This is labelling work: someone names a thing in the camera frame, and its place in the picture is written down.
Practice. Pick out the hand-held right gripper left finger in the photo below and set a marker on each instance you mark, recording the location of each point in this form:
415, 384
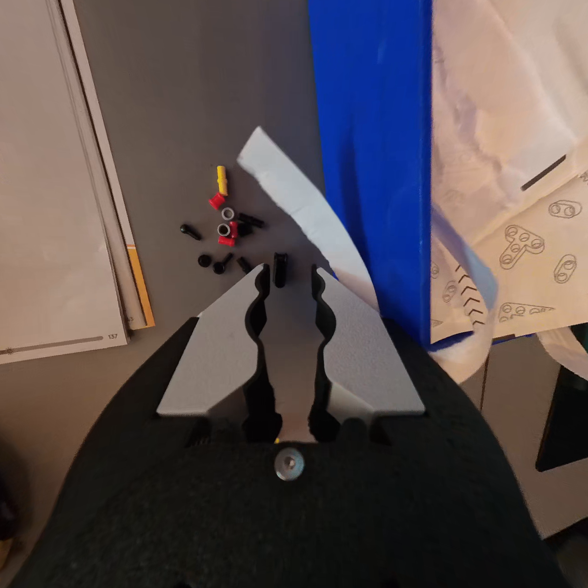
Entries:
211, 367

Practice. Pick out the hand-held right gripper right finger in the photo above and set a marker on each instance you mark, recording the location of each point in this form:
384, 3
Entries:
367, 367

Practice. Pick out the black axle pin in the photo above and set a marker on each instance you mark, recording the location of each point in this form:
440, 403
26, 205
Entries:
280, 271

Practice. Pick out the small cluster of toy bricks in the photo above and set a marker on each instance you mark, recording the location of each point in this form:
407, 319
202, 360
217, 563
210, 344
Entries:
227, 229

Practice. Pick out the building instruction booklet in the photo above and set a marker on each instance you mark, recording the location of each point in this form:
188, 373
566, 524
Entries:
46, 183

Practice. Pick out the grey desk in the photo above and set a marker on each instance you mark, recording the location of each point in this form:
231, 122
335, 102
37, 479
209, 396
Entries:
183, 92

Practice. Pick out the blue plastic bin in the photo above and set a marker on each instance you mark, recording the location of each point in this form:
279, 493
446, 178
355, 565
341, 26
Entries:
367, 138

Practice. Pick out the white printed paper bag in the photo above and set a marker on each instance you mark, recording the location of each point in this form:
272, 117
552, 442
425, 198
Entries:
505, 92

